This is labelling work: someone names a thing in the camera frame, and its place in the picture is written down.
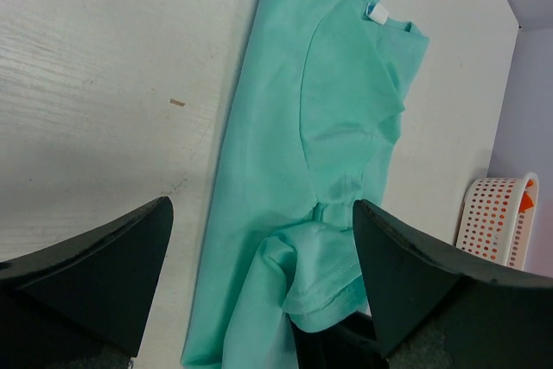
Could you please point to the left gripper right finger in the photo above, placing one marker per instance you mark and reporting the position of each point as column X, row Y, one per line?
column 436, row 306

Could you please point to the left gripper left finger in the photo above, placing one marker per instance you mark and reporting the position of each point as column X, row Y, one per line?
column 85, row 302

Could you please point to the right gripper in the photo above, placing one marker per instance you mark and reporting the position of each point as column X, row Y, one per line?
column 349, row 344

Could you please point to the mint green t-shirt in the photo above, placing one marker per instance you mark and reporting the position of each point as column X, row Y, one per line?
column 313, row 124

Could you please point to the white plastic laundry basket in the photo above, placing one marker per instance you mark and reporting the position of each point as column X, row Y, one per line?
column 491, row 227

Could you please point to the orange t-shirt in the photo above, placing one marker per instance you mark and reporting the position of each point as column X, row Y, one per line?
column 526, row 202

